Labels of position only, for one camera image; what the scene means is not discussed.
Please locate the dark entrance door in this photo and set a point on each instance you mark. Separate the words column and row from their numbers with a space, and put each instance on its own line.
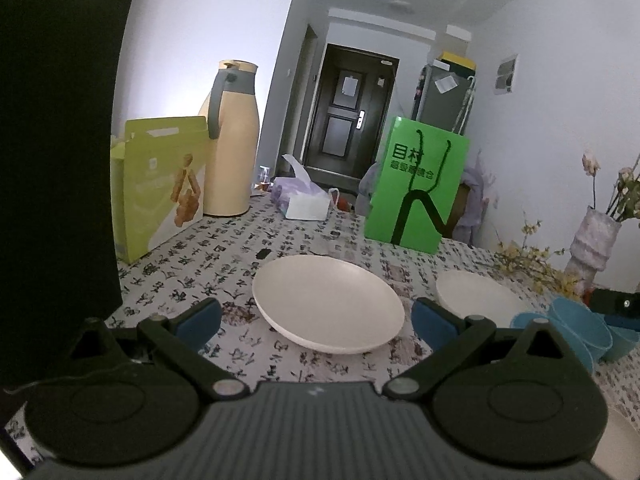
column 354, row 92

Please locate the beige thermos jug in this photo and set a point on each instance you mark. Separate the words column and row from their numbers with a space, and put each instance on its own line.
column 232, row 121

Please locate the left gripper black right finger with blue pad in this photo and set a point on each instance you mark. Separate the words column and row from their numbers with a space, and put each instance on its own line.
column 516, row 398

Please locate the dried pink roses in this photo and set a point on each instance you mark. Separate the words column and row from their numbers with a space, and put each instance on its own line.
column 624, row 203

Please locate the small blue bowl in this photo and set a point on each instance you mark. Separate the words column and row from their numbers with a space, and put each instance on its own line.
column 625, row 336

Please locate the white ceramic vase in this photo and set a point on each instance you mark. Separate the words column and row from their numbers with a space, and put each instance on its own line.
column 591, row 248

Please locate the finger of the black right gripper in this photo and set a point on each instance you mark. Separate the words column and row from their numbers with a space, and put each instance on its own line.
column 619, row 309

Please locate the grey refrigerator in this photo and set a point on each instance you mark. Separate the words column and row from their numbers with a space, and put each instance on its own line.
column 444, row 95

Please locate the yellow flower branch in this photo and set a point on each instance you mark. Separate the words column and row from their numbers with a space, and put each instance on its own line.
column 532, row 265

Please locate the white tissue box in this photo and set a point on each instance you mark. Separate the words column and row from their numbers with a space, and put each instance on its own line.
column 299, row 197

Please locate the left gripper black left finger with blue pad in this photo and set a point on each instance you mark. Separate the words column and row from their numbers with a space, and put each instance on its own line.
column 126, row 395

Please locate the chair with purple jacket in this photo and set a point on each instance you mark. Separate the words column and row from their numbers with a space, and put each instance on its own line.
column 467, row 212

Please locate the black paper bag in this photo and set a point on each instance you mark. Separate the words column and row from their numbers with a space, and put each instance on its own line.
column 59, row 61

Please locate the green paper bag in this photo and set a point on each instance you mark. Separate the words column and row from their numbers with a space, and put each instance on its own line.
column 418, row 181

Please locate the white plate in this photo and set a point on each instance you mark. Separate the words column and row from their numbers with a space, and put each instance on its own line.
column 463, row 293
column 327, row 305

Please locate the patterned calligraphy tablecloth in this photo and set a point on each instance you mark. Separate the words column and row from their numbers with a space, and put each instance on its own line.
column 219, row 258

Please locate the large blue bowl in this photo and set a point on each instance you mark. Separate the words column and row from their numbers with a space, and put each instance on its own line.
column 521, row 320

